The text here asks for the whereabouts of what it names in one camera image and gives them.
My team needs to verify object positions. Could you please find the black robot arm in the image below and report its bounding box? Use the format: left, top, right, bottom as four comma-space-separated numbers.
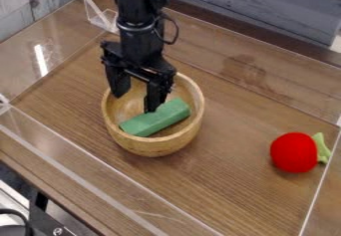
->
100, 0, 179, 113

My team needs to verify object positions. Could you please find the green rectangular block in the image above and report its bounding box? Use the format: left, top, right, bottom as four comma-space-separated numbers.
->
119, 98, 190, 137

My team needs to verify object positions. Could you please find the red plush tomato toy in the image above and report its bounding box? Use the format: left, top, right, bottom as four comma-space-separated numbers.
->
269, 132, 332, 173

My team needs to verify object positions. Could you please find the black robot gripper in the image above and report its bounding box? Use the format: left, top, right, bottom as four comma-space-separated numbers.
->
102, 22, 175, 113

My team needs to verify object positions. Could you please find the light wooden bowl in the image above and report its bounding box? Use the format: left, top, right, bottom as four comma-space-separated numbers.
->
102, 73, 205, 157

